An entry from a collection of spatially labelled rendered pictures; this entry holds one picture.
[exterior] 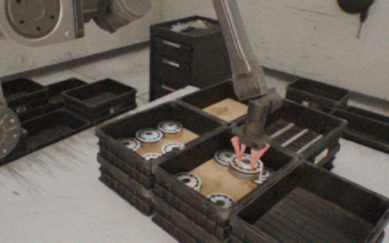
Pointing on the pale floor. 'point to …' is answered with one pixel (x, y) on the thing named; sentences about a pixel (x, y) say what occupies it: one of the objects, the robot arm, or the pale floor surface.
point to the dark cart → (186, 56)
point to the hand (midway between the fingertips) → (246, 160)
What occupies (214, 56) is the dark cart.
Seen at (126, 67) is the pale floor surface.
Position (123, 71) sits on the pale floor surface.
